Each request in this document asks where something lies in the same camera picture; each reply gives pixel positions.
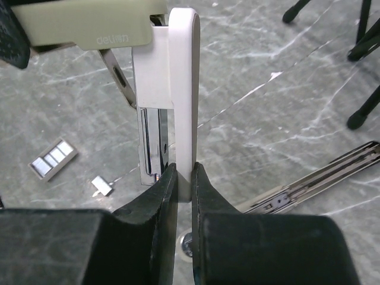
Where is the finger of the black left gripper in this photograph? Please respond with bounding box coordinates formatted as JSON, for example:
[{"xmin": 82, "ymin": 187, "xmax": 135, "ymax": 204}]
[{"xmin": 1, "ymin": 1, "xmax": 30, "ymax": 69}]

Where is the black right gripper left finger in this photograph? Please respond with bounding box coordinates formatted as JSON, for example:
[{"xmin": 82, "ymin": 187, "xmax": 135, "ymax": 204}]
[{"xmin": 1, "ymin": 164, "xmax": 178, "ymax": 284}]

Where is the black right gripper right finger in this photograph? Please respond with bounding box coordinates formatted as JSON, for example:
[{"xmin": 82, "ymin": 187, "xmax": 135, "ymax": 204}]
[{"xmin": 191, "ymin": 163, "xmax": 360, "ymax": 285}]

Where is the small staple strip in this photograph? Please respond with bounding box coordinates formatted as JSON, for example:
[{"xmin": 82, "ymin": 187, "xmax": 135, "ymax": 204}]
[{"xmin": 91, "ymin": 176, "xmax": 113, "ymax": 197}]

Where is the metal staple magazine rail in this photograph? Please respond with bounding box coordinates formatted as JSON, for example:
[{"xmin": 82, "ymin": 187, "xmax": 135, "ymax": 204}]
[{"xmin": 236, "ymin": 141, "xmax": 379, "ymax": 214}]

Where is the beige metal stapler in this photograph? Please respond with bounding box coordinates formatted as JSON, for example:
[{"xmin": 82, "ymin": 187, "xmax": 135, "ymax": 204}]
[{"xmin": 7, "ymin": 1, "xmax": 200, "ymax": 202}]

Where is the grey staple box tray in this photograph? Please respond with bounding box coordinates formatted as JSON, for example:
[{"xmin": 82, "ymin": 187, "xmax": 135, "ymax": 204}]
[{"xmin": 28, "ymin": 137, "xmax": 78, "ymax": 182}]

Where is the black tripod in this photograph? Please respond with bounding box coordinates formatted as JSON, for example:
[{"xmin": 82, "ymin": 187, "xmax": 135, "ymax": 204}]
[{"xmin": 282, "ymin": 0, "xmax": 379, "ymax": 130}]

